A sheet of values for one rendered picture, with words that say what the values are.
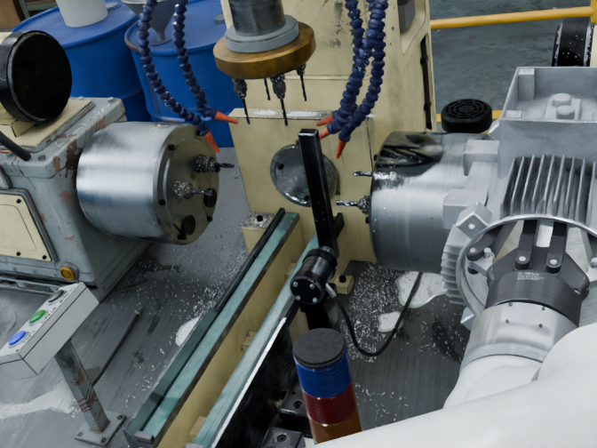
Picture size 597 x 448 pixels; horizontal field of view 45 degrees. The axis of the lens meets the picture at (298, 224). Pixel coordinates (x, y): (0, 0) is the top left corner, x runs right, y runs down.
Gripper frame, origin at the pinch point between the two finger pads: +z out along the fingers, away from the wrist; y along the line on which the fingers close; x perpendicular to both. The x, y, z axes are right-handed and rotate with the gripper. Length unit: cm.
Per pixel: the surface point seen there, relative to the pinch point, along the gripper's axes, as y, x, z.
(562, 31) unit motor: 2.6, 5.2, 38.3
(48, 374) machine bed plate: 94, 58, -1
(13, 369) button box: 77, 32, -15
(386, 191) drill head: 28.4, 28.4, 28.3
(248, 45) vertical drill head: 52, 7, 38
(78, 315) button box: 73, 33, -3
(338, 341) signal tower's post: 20.9, 13.8, -14.0
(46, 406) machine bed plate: 89, 57, -8
